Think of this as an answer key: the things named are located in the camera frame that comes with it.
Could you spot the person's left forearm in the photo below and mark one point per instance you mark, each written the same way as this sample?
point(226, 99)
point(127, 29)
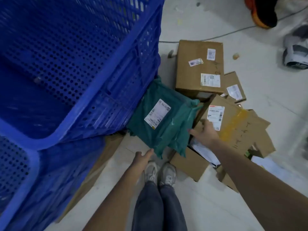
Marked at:
point(115, 202)

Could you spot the person's left hand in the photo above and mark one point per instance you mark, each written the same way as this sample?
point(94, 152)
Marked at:
point(142, 158)

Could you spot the large cardboard box three labels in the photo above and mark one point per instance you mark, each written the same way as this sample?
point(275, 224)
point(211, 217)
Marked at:
point(192, 76)

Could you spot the person's right forearm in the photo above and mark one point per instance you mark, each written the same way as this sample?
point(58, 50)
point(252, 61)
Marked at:
point(252, 185)

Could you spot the person's grey shoe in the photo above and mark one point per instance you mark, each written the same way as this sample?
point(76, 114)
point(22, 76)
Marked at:
point(167, 174)
point(151, 171)

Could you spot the green poly mailer parcel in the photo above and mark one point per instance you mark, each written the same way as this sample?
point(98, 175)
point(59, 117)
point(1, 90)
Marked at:
point(168, 134)

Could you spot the person's right leg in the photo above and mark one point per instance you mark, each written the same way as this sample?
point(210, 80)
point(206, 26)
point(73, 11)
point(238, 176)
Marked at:
point(173, 211)

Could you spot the pile of small parcels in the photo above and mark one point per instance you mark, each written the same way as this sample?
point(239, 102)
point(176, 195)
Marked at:
point(234, 90)

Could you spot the crumpled yellow wrapper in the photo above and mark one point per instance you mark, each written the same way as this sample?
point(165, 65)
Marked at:
point(236, 56)

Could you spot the box with yellow tape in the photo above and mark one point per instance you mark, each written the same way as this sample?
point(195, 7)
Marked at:
point(231, 110)

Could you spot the person's left leg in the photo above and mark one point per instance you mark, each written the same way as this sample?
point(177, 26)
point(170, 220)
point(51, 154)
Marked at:
point(148, 209)

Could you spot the small brown box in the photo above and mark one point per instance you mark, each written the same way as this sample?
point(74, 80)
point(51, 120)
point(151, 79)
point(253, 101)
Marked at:
point(190, 165)

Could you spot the person's right hand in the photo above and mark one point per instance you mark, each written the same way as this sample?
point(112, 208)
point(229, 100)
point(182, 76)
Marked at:
point(205, 133)

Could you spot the person's left grey shoe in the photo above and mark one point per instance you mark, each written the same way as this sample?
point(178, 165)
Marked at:
point(151, 171)

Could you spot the person's right grey shoe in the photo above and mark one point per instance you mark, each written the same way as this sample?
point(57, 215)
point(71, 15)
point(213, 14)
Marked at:
point(167, 174)

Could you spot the blue plastic crate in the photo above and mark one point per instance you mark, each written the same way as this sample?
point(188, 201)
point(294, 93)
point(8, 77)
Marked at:
point(48, 180)
point(72, 57)

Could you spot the white grey device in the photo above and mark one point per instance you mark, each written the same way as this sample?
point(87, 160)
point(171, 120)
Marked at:
point(296, 55)

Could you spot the person's leg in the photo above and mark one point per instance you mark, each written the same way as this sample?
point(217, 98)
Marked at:
point(173, 211)
point(148, 209)

